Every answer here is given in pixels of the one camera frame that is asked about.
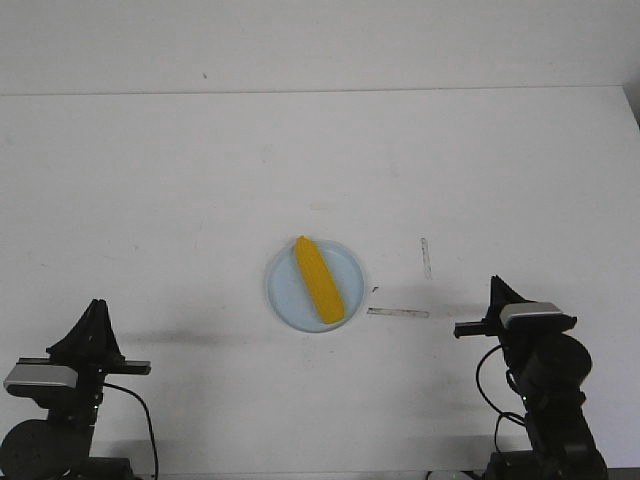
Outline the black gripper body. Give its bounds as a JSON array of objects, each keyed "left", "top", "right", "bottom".
[
  {"left": 453, "top": 316, "right": 504, "bottom": 339},
  {"left": 17, "top": 347, "right": 151, "bottom": 375}
]

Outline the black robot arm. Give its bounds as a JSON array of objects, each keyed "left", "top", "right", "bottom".
[
  {"left": 454, "top": 275, "right": 608, "bottom": 479},
  {"left": 1, "top": 299, "right": 159, "bottom": 479}
]

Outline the light blue plate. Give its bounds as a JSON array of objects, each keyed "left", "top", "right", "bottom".
[{"left": 265, "top": 236, "right": 366, "bottom": 334}]

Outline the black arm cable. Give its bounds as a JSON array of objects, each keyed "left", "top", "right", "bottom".
[
  {"left": 475, "top": 344, "right": 526, "bottom": 456},
  {"left": 102, "top": 382, "right": 160, "bottom": 480}
]

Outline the horizontal tape strip on table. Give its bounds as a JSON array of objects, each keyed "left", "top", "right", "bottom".
[{"left": 366, "top": 307, "right": 430, "bottom": 319}]

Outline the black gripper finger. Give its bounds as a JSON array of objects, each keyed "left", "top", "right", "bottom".
[
  {"left": 47, "top": 299, "right": 103, "bottom": 358},
  {"left": 494, "top": 276, "right": 525, "bottom": 320},
  {"left": 485, "top": 275, "right": 500, "bottom": 323},
  {"left": 99, "top": 299, "right": 123, "bottom": 358}
]

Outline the yellow corn cob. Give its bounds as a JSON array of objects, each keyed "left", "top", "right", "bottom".
[{"left": 294, "top": 236, "right": 345, "bottom": 325}]

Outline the vertical tape strip on table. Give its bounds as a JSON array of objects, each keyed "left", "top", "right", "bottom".
[{"left": 420, "top": 237, "right": 432, "bottom": 279}]

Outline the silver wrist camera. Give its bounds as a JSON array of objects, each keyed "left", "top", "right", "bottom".
[{"left": 499, "top": 302, "right": 577, "bottom": 332}]

